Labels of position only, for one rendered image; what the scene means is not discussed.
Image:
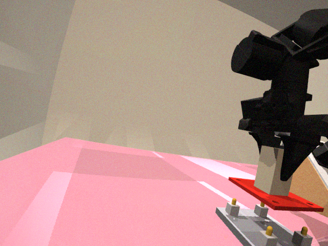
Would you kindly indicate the red board with tan square handle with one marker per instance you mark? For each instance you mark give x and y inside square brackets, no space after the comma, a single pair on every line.
[269,189]

